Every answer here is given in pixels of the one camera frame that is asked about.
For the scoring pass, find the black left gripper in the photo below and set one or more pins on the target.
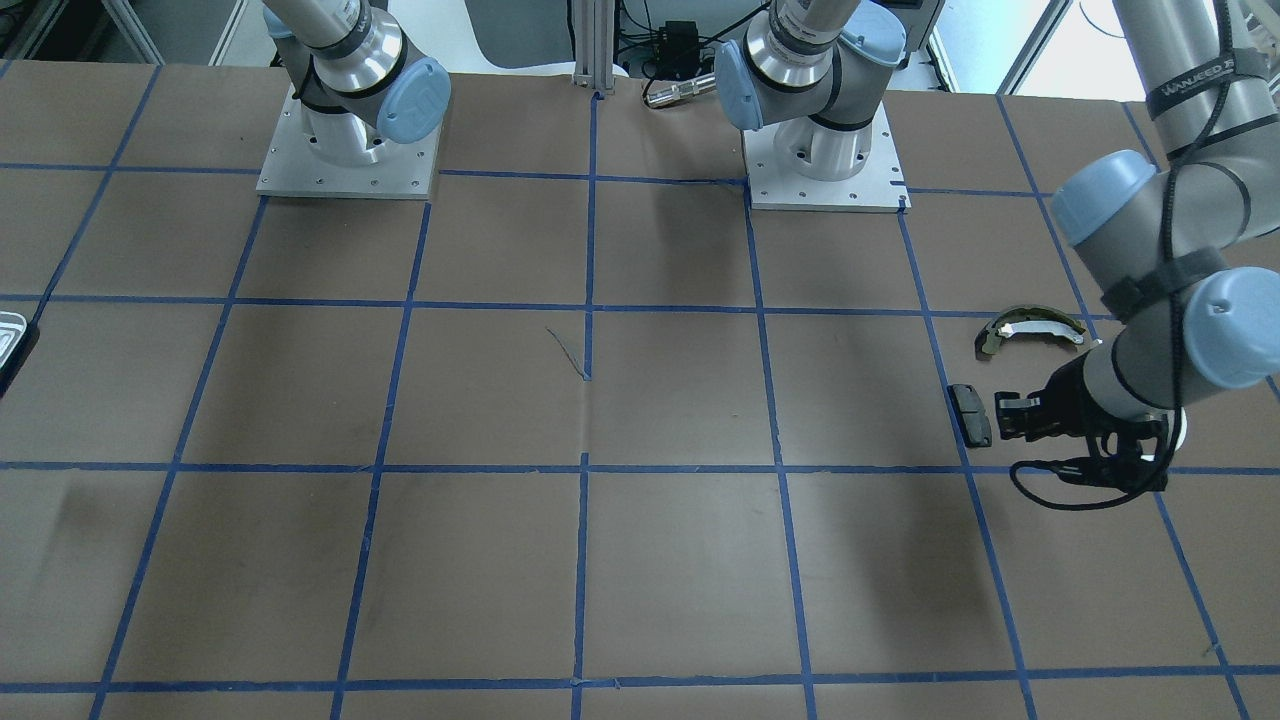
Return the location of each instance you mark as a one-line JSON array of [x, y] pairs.
[[1068, 395]]

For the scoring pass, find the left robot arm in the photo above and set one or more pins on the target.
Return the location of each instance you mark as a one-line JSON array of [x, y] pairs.
[[1152, 238]]

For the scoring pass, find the dark brake pad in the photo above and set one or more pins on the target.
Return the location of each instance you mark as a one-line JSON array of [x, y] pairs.
[[971, 415]]

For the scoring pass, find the olive curved brake shoe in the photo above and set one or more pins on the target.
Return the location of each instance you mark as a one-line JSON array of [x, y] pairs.
[[1022, 320]]

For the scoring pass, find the silver cylindrical tool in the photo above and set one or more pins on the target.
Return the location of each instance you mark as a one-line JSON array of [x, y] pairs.
[[680, 92]]

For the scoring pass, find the black power brick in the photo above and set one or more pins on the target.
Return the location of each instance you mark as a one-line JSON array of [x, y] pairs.
[[677, 50]]

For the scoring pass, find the white curved plastic bracket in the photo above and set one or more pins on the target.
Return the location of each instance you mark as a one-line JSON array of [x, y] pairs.
[[1178, 439]]

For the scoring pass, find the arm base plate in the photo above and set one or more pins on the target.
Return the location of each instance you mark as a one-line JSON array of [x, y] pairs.
[[315, 155], [801, 166]]

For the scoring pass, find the aluminium frame post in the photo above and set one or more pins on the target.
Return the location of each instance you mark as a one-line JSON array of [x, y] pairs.
[[593, 37]]

